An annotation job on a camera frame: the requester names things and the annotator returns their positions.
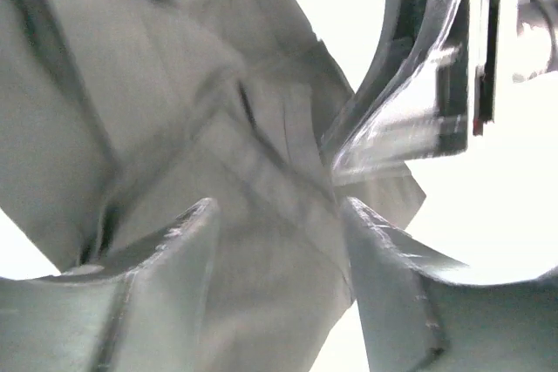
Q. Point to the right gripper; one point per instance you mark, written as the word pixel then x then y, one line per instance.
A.
pixel 429 88

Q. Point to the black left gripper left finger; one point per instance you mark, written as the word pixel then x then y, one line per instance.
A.
pixel 137 310

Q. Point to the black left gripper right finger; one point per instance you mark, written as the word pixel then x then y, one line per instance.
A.
pixel 421 310

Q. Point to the black long sleeve shirt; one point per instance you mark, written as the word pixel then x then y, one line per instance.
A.
pixel 117 116

